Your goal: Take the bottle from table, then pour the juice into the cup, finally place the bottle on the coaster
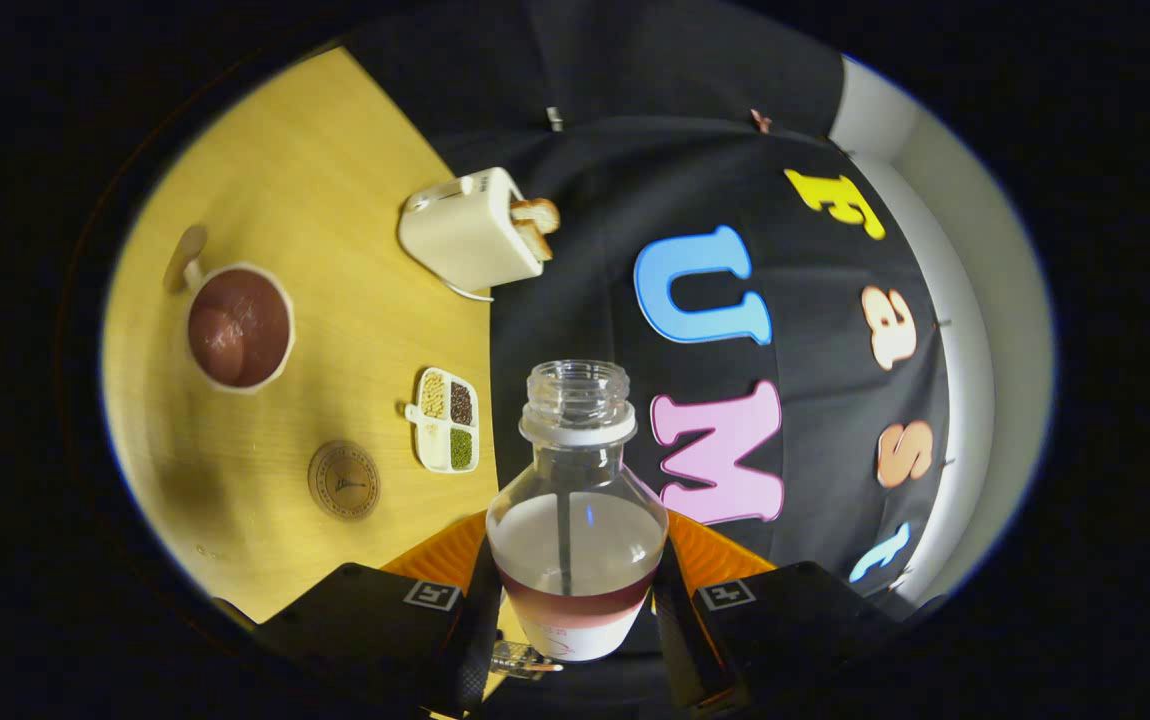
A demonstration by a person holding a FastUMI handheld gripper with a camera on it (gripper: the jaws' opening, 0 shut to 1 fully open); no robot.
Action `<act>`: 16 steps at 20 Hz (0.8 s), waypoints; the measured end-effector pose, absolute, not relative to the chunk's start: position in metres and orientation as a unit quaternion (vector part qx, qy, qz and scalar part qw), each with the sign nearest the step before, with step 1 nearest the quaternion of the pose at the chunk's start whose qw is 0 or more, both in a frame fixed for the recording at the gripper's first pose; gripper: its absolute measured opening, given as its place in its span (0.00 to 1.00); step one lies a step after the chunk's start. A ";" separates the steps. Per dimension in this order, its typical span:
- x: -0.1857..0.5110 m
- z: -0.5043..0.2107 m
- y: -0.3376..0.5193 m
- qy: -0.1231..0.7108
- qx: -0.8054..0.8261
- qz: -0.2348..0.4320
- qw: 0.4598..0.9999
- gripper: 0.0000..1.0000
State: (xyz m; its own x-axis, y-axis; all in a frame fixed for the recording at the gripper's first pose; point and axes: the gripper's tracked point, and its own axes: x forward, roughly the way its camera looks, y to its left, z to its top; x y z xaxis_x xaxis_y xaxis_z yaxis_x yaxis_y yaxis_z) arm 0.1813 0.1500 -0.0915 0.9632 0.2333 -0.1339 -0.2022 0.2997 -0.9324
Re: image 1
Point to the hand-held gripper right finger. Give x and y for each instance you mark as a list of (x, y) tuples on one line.
[(680, 650)]

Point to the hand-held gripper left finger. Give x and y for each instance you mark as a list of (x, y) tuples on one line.
[(475, 650)]

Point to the clear juice bottle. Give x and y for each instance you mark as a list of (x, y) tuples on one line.
[(575, 560)]

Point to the round wooden coaster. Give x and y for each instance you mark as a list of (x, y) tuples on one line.
[(345, 482)]

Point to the white divided bean dish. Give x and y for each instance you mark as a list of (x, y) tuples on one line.
[(445, 420)]

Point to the toast slice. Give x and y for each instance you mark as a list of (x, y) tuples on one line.
[(535, 242), (538, 214)]

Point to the white toaster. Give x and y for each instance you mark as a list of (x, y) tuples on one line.
[(465, 235)]

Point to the wooden table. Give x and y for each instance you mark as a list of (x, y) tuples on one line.
[(335, 250)]

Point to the red clip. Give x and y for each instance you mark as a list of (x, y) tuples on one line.
[(761, 120)]

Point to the silver clip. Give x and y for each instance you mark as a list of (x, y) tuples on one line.
[(555, 118)]

